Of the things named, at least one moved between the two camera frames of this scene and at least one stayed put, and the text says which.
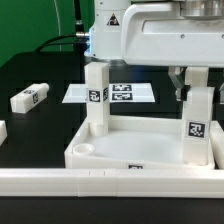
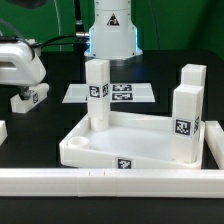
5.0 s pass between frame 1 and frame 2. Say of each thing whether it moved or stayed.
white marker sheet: stayed
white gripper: moved
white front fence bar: stayed
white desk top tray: moved
